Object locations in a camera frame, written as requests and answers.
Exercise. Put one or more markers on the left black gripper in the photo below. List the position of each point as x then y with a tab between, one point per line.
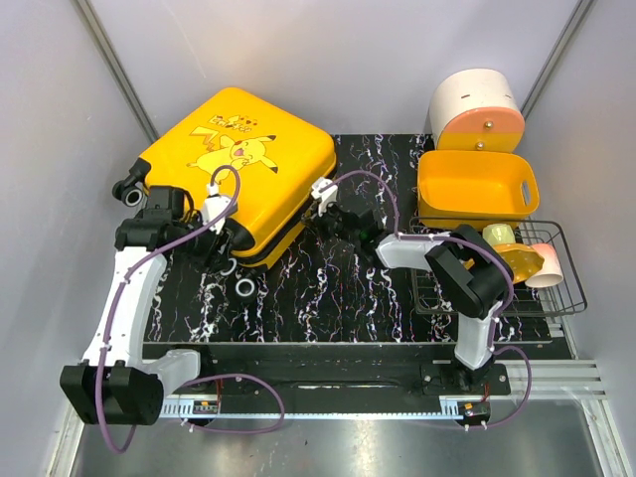
214	257

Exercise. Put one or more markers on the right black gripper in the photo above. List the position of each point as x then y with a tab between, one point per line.
319	222

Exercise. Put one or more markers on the yellow Pikachu suitcase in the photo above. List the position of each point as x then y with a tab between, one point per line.
251	148

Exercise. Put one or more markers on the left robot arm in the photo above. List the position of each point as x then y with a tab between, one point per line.
111	384

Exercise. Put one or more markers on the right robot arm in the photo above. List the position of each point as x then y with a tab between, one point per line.
472	276

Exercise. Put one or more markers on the black marble pattern mat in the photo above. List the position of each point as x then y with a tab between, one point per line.
321	291

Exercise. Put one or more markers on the yellow plastic basket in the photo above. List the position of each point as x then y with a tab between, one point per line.
476	188

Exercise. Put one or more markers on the pale green cup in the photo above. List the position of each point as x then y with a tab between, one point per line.
498	234

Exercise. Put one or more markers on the white pink drawer cabinet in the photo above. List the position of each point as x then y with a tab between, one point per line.
475	110

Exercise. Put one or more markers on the yellow ceramic dish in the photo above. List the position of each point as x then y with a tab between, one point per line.
523	260

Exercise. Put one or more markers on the pink white cup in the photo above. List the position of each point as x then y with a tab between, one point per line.
550	274

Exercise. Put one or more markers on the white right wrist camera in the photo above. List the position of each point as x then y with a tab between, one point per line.
324	193

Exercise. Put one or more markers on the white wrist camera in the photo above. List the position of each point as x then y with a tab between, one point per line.
324	193
216	208

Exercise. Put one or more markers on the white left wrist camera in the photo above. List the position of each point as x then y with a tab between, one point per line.
216	208

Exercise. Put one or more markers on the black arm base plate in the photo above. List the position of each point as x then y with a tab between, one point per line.
426	368

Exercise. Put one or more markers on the black wire rack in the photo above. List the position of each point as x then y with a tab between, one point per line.
564	299

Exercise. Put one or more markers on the aluminium frame rail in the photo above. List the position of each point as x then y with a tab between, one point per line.
245	396

